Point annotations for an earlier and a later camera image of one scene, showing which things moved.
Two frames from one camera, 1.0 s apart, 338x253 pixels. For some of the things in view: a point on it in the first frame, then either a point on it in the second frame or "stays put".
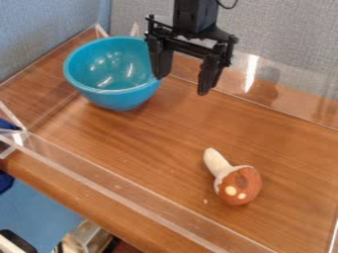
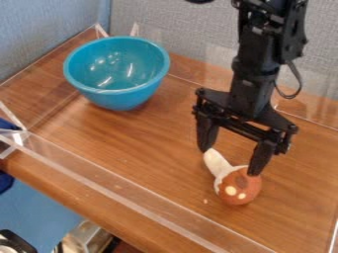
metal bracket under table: x=87 y=238 stays put
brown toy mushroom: x=236 y=183 stays put
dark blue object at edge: x=6 y=178 stays put
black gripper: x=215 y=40 → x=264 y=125
